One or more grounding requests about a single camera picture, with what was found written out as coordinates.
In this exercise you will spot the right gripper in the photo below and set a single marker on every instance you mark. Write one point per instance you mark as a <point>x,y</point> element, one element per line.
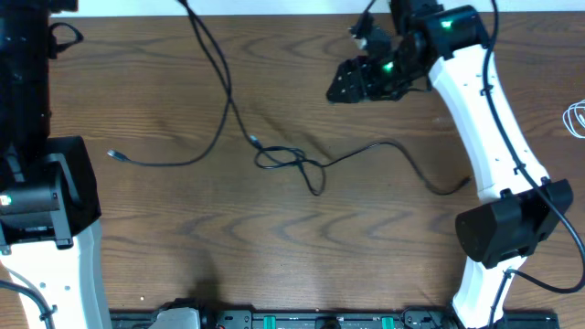
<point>370,90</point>

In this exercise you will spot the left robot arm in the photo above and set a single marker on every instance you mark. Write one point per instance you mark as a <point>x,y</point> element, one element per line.
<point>50,209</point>

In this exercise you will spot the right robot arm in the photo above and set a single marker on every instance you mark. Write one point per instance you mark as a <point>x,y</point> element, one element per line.
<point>520,206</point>

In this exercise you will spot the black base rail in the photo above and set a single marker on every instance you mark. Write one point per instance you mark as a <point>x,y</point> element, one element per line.
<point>242,319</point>

